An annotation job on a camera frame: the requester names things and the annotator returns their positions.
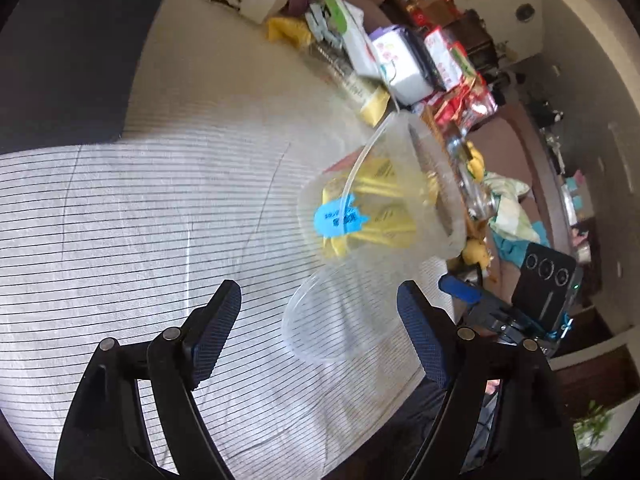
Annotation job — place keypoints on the yellow packets pile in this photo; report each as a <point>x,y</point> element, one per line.
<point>368,98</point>

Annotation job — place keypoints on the banana bunch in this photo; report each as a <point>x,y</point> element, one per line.
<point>475,166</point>

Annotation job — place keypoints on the white striped tablecloth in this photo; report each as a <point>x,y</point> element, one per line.
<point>223,131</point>

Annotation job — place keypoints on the black remote control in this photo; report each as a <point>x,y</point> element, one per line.
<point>423,59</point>

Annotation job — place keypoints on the clear plastic tub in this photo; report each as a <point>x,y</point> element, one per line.
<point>422,168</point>

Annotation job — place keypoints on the green white printed plastic bag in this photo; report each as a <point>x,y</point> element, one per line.
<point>340,26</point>

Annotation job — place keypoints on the red snack bags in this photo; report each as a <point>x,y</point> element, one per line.
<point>465,99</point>

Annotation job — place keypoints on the black open storage box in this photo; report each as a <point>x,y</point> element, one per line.
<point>67,68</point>

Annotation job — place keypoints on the yellow descaler packet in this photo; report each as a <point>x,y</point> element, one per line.
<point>376,211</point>

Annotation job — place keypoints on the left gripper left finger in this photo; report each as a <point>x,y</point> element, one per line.
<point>104,435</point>

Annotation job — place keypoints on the white tissue box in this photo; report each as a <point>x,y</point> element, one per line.
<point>407,83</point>

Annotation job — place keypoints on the clear round tub lid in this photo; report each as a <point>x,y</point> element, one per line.
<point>347,308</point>

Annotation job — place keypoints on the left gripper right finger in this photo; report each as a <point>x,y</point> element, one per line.
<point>531,436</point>

